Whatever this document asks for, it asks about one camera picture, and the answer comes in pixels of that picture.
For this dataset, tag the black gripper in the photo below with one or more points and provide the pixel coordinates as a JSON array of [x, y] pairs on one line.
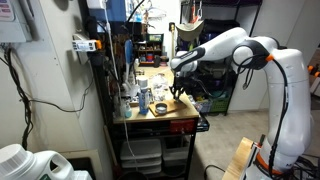
[[181, 83]]

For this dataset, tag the white tin can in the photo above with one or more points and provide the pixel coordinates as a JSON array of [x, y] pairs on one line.
[[161, 108]]

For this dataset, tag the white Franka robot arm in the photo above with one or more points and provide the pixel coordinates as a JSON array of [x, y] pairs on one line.
[[286, 83]]

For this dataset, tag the wooden board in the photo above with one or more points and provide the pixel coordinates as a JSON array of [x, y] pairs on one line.
[[171, 109]]

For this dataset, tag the clear plastic cup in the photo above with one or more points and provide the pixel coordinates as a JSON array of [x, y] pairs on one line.
[[159, 96]]

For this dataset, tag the clear plastic bags pile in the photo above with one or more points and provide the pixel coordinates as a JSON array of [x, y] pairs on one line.
[[158, 81]]

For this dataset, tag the lavender plastic basket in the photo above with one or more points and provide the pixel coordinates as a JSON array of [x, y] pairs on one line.
[[204, 106]]

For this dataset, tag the wooden top workbench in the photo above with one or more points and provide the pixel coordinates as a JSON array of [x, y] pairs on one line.
[[156, 119]]

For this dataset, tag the red toolbox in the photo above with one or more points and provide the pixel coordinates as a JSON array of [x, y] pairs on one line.
[[182, 126]]

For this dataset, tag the blue white canister bottle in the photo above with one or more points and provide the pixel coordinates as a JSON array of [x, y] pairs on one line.
[[143, 96]]

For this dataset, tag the green plastic basket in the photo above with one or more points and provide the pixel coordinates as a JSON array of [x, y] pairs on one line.
[[219, 105]]

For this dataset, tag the small soap dispenser bottle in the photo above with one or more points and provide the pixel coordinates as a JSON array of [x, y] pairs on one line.
[[128, 111]]

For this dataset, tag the small wooden drawer organizer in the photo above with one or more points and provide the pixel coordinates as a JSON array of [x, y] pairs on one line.
[[149, 50]]

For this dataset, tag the clear plastic storage bin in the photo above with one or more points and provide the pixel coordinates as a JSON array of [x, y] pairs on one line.
[[176, 156], [140, 149]]

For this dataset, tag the beige hat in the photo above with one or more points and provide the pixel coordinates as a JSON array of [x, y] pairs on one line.
[[189, 30]]

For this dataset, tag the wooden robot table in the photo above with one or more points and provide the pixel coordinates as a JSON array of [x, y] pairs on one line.
[[237, 160]]

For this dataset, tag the white orange power strip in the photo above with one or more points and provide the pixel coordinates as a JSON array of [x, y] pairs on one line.
[[85, 45]]

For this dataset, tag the orange black clamp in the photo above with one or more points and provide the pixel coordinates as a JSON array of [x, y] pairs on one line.
[[315, 70]]

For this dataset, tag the white detergent jug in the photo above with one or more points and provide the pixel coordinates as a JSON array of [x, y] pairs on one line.
[[23, 165]]

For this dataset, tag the grey electrical panel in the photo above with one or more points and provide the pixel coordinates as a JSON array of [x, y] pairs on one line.
[[13, 23]]

